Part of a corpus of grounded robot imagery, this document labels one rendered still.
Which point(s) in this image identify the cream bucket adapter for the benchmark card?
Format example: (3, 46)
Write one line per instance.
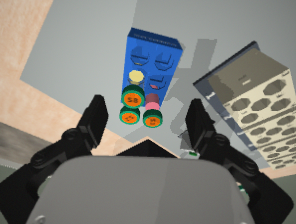
(279, 120)
(278, 148)
(283, 161)
(244, 83)

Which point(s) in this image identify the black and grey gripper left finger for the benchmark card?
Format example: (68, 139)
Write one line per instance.
(18, 192)

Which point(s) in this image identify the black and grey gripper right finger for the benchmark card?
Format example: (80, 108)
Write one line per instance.
(268, 203)

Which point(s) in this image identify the blue tube rack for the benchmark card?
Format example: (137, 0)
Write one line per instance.
(154, 48)

